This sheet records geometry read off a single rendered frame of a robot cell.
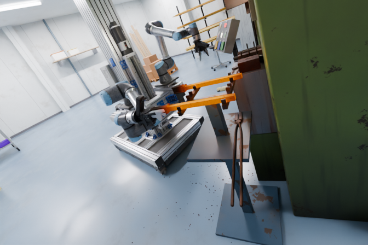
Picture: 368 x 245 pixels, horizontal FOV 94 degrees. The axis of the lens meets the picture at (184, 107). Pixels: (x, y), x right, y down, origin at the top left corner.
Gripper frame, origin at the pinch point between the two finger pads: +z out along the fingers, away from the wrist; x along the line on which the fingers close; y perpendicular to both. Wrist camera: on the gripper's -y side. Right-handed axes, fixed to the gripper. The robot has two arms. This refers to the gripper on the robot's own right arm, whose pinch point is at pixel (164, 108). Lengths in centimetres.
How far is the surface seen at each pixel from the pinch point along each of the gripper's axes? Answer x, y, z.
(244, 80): -38, 8, 34
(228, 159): 8.0, 26.8, 26.7
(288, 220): -9, 96, 45
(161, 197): -13, 96, -57
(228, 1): -52, -35, 34
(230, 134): -10.0, 26.3, 25.1
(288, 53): -13, -8, 56
